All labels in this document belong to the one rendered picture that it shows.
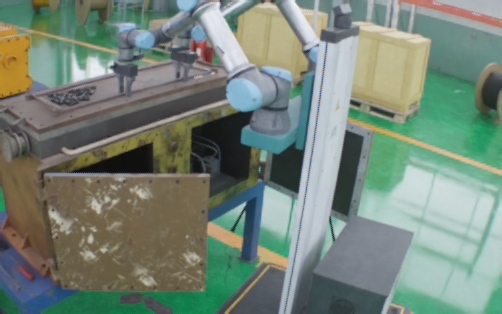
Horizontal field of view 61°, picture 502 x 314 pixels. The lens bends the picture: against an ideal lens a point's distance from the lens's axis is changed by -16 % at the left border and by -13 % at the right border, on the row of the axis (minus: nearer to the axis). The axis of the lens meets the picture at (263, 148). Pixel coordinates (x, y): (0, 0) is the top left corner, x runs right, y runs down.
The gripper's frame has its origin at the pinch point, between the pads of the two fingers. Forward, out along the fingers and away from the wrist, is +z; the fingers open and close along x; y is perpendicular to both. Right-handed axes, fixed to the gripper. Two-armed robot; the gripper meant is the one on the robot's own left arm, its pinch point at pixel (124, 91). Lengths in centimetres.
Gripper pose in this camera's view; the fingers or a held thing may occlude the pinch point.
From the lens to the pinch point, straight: 221.4
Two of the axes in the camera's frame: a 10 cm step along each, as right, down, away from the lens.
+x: 8.0, 3.1, -5.1
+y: -5.9, 2.7, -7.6
